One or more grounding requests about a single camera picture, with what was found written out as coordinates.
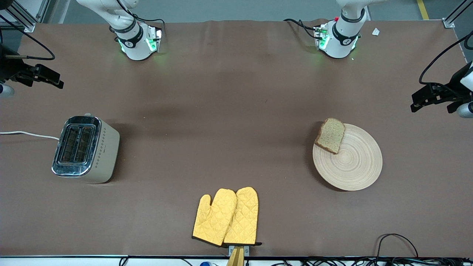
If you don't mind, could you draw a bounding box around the white toaster power cord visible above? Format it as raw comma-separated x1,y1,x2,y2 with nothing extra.
0,130,60,141

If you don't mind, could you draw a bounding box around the round light wooden plate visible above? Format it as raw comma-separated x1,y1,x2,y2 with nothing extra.
312,123,383,191

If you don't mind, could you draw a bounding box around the black right arm base cable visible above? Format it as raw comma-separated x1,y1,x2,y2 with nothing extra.
115,0,166,37

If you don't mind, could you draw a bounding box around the small grey metal bracket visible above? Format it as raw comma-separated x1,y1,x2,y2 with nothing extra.
228,245,250,257

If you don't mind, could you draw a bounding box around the chrome and cream toaster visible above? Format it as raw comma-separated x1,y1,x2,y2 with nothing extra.
51,113,120,184

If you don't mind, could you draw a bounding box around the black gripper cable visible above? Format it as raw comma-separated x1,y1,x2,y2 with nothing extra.
419,31,473,86
0,14,56,61

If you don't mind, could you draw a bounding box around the black arm base cable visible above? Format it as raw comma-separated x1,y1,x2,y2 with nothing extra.
115,0,166,37
283,18,319,40

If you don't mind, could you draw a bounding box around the black left arm base cable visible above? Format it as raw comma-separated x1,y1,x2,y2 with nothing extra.
283,18,319,40

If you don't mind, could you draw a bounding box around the thin black cable loop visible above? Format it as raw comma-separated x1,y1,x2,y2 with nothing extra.
376,233,419,258

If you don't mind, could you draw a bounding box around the yellow quilted oven mitt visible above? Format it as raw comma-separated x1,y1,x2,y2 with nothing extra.
192,188,237,247
223,187,262,247

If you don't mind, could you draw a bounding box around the slice of brown bread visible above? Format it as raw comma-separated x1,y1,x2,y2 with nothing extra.
314,118,346,155

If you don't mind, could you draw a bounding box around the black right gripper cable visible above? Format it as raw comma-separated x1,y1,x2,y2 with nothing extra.
0,14,56,61

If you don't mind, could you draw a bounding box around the aluminium frame profile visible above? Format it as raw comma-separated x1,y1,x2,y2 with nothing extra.
0,0,42,33
442,0,473,29

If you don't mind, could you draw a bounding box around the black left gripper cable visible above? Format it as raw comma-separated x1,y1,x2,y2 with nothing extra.
419,31,473,86

